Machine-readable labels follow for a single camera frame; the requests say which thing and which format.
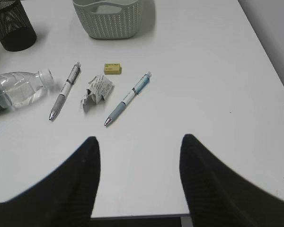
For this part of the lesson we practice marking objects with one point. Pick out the black mesh pen holder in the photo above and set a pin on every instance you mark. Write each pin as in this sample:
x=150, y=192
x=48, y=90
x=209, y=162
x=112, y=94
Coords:
x=16, y=31

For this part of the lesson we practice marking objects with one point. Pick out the grey grip white pen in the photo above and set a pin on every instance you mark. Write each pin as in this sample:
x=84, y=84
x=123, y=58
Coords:
x=65, y=91

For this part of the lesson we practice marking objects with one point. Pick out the waste paper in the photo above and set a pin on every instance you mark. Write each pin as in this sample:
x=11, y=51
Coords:
x=99, y=89

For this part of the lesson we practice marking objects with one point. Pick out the table leg bracket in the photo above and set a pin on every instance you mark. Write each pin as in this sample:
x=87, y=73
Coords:
x=186, y=220

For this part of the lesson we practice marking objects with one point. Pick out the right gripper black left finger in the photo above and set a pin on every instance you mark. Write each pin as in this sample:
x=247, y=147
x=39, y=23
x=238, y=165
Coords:
x=65, y=198

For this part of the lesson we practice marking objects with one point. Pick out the blue grip white pen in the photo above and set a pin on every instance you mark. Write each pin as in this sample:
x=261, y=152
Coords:
x=128, y=98

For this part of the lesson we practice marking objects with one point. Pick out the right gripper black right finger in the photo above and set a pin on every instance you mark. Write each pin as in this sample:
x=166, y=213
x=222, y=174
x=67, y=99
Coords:
x=219, y=197

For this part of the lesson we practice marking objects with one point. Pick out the clear water bottle green label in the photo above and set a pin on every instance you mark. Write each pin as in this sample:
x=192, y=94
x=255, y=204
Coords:
x=18, y=89

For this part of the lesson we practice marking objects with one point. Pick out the yellow eraser near basket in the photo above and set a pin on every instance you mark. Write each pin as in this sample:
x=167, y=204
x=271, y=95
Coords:
x=112, y=69

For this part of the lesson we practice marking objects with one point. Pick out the pale green woven basket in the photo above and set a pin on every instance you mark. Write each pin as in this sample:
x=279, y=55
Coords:
x=116, y=19

